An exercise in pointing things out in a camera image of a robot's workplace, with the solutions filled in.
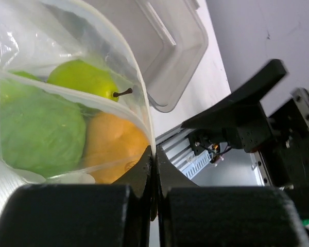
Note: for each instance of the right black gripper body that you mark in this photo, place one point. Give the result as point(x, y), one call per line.
point(282, 141)

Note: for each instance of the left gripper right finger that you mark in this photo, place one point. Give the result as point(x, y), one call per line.
point(190, 215)

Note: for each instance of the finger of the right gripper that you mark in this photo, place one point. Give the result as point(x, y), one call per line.
point(240, 106)

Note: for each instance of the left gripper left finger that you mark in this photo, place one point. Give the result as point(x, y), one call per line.
point(117, 214)

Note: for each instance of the orange toy fruit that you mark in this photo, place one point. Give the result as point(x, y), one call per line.
point(114, 145)

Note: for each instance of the green bumpy toy guava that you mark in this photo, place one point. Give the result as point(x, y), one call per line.
point(42, 133)

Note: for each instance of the clear dotted zip top bag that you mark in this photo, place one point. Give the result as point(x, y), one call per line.
point(38, 36)

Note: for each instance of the green toy apple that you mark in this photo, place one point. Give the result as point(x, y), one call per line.
point(11, 89)

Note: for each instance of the clear grey plastic bin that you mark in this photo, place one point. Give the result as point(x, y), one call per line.
point(167, 39)

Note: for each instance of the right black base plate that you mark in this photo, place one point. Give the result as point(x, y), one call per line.
point(201, 141)

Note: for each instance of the aluminium mounting rail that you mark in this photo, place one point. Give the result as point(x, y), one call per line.
point(178, 149)

